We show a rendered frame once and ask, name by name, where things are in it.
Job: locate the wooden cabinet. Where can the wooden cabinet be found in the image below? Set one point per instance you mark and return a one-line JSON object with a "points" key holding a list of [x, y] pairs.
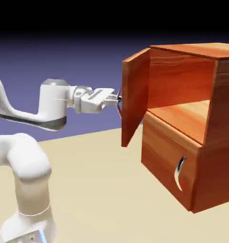
{"points": [[188, 123]]}

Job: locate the wooden hinged cabinet door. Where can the wooden hinged cabinet door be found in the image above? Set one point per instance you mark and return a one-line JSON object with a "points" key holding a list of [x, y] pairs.
{"points": [[134, 96]]}

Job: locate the wooden closed cabinet door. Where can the wooden closed cabinet door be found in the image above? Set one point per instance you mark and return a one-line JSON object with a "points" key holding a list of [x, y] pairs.
{"points": [[167, 161]]}

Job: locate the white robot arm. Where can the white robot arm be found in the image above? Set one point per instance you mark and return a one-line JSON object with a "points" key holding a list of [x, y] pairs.
{"points": [[51, 102]]}

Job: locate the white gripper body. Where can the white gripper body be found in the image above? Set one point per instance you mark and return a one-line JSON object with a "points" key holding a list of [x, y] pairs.
{"points": [[93, 99]]}

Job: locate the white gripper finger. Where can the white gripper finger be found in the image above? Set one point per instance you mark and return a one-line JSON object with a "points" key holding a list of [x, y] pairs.
{"points": [[111, 97], [108, 103]]}

